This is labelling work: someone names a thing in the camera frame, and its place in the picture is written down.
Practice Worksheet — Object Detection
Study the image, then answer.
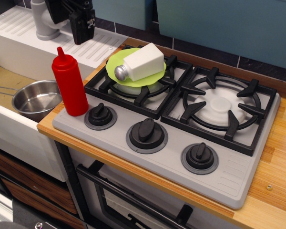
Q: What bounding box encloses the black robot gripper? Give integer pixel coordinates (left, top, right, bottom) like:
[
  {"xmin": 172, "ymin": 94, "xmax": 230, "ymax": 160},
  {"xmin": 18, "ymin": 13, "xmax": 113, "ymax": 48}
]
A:
[{"xmin": 45, "ymin": 0, "xmax": 95, "ymax": 45}]

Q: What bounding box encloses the white salt shaker silver cap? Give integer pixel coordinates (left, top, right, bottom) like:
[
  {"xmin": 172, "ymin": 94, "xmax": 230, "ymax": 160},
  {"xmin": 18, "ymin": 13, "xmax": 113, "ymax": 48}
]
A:
[{"xmin": 114, "ymin": 43, "xmax": 164, "ymax": 82}]

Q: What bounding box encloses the light green plastic plate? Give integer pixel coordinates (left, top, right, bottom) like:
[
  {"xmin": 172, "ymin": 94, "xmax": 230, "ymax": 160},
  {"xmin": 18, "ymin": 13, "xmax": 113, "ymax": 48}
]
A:
[{"xmin": 105, "ymin": 48, "xmax": 166, "ymax": 87}]

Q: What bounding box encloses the white toy sink unit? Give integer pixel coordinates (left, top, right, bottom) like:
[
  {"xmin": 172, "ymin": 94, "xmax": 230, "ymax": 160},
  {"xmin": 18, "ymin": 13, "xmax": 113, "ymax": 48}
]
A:
[{"xmin": 0, "ymin": 6, "xmax": 126, "ymax": 182}]

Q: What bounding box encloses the stainless steel pot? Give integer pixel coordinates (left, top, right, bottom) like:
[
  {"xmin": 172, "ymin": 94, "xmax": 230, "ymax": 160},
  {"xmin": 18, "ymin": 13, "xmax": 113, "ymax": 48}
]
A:
[{"xmin": 0, "ymin": 80, "xmax": 62, "ymax": 124}]

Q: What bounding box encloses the grey toy faucet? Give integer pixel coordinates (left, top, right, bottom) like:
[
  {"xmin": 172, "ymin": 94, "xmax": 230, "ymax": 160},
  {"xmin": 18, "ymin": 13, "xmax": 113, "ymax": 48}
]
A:
[{"xmin": 31, "ymin": 0, "xmax": 67, "ymax": 41}]

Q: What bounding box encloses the red ketchup squeeze bottle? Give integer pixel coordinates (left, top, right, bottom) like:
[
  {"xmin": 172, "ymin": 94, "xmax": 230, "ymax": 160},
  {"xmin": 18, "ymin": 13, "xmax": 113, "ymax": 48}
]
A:
[{"xmin": 51, "ymin": 47, "xmax": 89, "ymax": 116}]

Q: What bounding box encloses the white left burner cap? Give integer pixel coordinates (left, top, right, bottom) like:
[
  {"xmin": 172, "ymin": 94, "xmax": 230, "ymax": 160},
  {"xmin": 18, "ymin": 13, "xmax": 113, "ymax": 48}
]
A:
[{"xmin": 110, "ymin": 82, "xmax": 167, "ymax": 99}]

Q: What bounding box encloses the white burner cap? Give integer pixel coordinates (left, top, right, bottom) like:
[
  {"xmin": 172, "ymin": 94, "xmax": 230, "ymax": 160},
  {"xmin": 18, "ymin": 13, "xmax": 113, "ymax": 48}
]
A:
[
  {"xmin": 188, "ymin": 81, "xmax": 254, "ymax": 126},
  {"xmin": 110, "ymin": 82, "xmax": 167, "ymax": 99}
]

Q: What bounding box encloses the black left stove knob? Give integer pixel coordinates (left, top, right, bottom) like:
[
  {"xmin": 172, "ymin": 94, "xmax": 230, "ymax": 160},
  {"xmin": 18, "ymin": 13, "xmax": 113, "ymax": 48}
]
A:
[{"xmin": 84, "ymin": 103, "xmax": 117, "ymax": 131}]

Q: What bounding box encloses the black stove knob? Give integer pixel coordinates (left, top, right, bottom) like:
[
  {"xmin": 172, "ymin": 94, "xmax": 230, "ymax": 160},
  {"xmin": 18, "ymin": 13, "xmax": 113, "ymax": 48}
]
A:
[
  {"xmin": 126, "ymin": 118, "xmax": 168, "ymax": 154},
  {"xmin": 181, "ymin": 143, "xmax": 219, "ymax": 175},
  {"xmin": 84, "ymin": 103, "xmax": 117, "ymax": 131}
]

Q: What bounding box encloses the black left burner grate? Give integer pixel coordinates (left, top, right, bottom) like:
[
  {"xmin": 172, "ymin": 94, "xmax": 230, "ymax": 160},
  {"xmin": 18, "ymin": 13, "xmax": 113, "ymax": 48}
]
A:
[{"xmin": 84, "ymin": 55, "xmax": 193, "ymax": 119}]

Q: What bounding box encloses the black burner grate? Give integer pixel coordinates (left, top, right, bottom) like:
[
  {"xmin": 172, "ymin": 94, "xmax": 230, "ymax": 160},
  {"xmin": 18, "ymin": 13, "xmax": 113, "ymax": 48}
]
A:
[
  {"xmin": 84, "ymin": 55, "xmax": 193, "ymax": 119},
  {"xmin": 161, "ymin": 66, "xmax": 279, "ymax": 156}
]

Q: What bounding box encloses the black middle stove knob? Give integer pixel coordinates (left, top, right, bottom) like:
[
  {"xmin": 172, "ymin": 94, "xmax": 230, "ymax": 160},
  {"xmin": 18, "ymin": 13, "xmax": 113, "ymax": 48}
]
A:
[{"xmin": 126, "ymin": 118, "xmax": 168, "ymax": 154}]

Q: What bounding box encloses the white right burner cap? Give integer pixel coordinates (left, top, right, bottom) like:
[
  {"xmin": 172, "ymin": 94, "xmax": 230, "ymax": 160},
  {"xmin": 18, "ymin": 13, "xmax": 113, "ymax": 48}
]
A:
[{"xmin": 188, "ymin": 81, "xmax": 254, "ymax": 126}]

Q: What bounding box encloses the grey toy stove top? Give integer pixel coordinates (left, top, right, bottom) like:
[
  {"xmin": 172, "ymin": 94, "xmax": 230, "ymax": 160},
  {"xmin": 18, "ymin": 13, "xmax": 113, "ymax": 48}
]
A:
[{"xmin": 52, "ymin": 55, "xmax": 281, "ymax": 209}]

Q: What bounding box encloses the wooden drawer front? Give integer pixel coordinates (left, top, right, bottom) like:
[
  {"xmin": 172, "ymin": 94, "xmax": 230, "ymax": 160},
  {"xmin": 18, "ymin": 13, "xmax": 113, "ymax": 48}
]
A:
[{"xmin": 0, "ymin": 150, "xmax": 84, "ymax": 229}]

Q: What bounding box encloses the black right burner grate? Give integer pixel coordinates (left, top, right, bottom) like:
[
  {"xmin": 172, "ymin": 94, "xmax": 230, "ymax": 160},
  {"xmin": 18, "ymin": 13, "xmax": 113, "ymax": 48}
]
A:
[{"xmin": 161, "ymin": 66, "xmax": 279, "ymax": 156}]

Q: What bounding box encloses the black right stove knob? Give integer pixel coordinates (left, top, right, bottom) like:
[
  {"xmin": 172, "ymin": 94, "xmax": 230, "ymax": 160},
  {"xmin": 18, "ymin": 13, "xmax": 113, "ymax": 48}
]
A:
[{"xmin": 181, "ymin": 143, "xmax": 219, "ymax": 175}]

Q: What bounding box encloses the toy oven door black handle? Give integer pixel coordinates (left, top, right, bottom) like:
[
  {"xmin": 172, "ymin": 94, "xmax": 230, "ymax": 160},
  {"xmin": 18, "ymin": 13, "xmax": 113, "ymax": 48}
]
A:
[{"xmin": 76, "ymin": 161, "xmax": 193, "ymax": 229}]

